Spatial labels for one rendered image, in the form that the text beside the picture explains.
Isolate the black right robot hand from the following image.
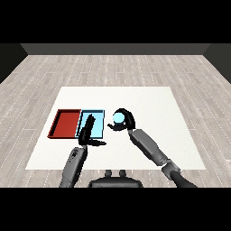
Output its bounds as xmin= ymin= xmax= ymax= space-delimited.
xmin=106 ymin=107 xmax=136 ymax=132

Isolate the red shallow open box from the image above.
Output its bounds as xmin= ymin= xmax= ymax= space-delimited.
xmin=47 ymin=108 xmax=82 ymax=140

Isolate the light blue shallow open box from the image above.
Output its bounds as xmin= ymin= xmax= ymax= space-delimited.
xmin=75 ymin=109 xmax=106 ymax=140

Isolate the dark grey robot body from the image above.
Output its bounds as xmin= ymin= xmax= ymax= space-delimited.
xmin=88 ymin=170 xmax=144 ymax=189

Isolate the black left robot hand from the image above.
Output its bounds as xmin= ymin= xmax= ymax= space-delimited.
xmin=78 ymin=114 xmax=107 ymax=148

